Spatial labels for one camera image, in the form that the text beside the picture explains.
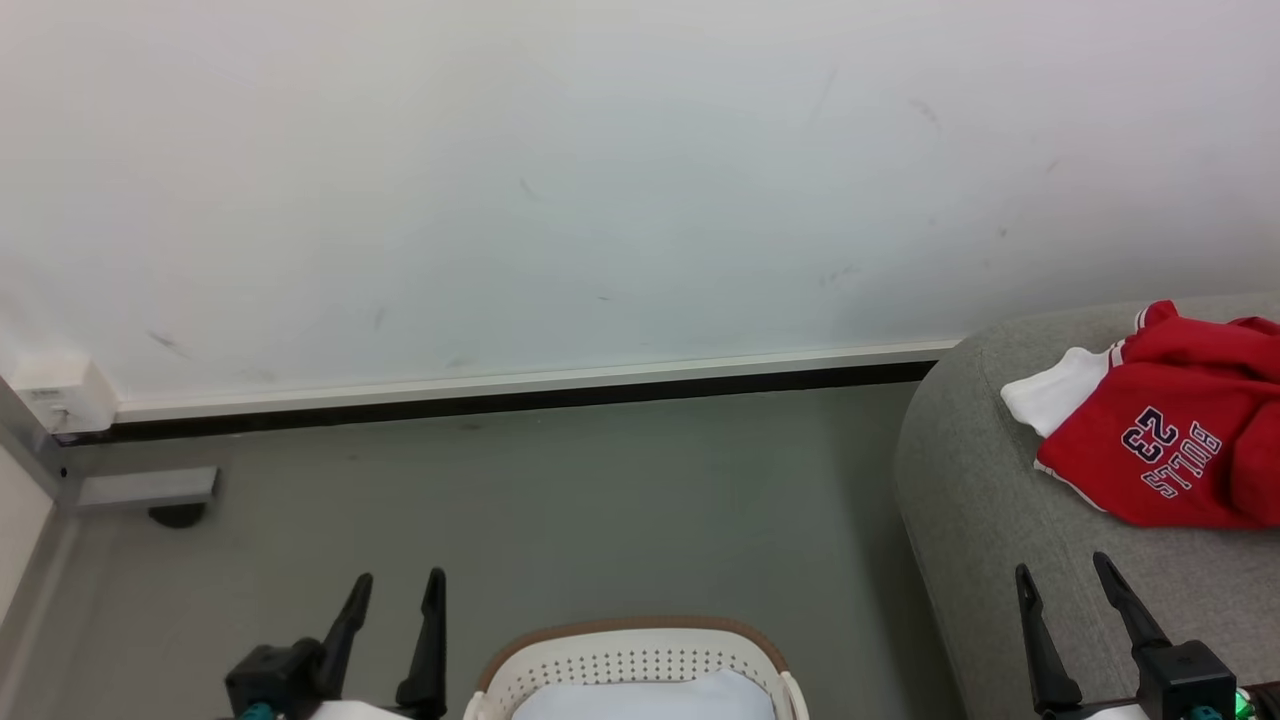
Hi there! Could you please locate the pale blue clothing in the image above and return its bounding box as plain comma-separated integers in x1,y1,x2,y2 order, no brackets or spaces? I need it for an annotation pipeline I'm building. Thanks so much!
510,668,779,720

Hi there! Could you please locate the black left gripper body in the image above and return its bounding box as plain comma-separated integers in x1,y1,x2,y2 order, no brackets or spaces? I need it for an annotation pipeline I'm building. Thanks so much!
226,642,327,720

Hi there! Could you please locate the red Bulls 23 jersey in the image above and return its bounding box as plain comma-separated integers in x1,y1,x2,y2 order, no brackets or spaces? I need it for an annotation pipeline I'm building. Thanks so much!
1000,299,1280,531

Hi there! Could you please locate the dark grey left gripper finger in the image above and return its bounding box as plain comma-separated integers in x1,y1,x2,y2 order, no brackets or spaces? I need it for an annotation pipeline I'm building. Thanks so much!
395,567,448,720
321,573,374,692

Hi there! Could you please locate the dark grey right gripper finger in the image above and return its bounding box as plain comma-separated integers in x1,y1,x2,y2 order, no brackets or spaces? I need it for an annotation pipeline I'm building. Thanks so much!
1015,564,1084,717
1092,551,1172,657

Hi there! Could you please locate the white laundry basket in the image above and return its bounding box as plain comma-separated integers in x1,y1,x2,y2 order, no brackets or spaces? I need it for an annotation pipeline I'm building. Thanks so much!
463,615,811,720

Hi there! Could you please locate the grey metal floor bracket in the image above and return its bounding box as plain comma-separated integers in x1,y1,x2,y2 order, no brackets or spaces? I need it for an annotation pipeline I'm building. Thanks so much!
76,466,220,511

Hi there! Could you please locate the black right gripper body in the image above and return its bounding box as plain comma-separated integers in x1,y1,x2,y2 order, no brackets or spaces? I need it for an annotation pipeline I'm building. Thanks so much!
1134,641,1238,720

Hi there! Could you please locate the grey fabric sofa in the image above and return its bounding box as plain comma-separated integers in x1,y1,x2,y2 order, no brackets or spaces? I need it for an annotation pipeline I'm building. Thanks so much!
893,290,1280,720

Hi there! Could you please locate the white wall socket box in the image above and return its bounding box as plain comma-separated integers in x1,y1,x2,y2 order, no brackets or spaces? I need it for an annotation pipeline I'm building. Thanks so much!
8,353,119,434

